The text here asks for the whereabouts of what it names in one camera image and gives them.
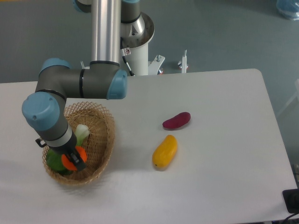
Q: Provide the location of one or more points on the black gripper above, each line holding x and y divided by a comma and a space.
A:
65, 144

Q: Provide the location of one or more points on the orange fruit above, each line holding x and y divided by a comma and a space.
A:
76, 160

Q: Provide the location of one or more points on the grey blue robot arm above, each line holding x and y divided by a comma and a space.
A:
104, 79

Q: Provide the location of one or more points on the woven wicker basket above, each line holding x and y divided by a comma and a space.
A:
98, 145

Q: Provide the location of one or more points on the green bok choy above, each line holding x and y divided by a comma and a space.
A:
60, 163

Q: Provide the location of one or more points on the yellow mango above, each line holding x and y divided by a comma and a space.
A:
165, 152

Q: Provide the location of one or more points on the purple sweet potato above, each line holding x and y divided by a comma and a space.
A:
177, 121

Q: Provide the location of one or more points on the black device at edge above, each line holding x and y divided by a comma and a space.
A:
291, 198

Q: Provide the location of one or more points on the blue plastic bag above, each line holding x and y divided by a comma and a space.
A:
289, 9

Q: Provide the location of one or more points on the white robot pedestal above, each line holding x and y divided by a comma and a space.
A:
122, 38

